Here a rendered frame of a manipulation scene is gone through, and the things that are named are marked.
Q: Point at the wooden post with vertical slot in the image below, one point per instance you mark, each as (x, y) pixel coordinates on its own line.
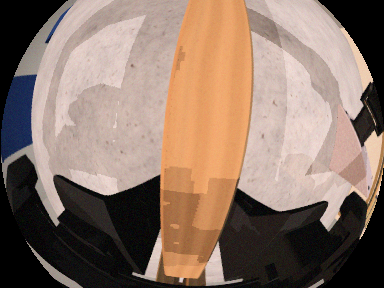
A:
(174, 280)

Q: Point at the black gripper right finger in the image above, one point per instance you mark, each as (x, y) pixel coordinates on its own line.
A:
(252, 229)

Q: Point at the orange wooden plank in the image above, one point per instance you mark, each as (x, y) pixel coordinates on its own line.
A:
(205, 133)

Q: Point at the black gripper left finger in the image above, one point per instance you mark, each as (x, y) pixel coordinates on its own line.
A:
(131, 218)

